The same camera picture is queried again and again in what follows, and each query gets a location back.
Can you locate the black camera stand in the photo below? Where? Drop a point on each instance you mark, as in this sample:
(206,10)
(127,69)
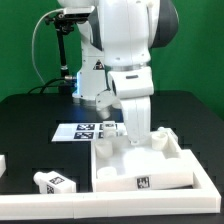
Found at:
(63,27)

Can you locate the white square tabletop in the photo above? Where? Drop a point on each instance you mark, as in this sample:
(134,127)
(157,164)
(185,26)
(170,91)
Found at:
(156,164)

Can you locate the camera on stand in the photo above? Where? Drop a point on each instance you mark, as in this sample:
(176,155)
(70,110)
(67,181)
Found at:
(78,14)

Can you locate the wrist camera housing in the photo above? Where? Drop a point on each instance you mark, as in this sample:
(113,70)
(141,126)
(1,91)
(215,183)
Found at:
(105,101)

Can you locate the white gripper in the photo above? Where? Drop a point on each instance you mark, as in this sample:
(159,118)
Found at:
(133,90)

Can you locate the white marker sheet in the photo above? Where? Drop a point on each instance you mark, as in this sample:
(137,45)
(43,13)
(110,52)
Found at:
(70,132)

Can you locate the white U-shaped fence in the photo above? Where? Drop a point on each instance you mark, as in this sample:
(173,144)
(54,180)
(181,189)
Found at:
(203,197)

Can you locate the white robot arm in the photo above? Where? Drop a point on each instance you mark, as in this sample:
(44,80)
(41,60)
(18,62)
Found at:
(123,32)

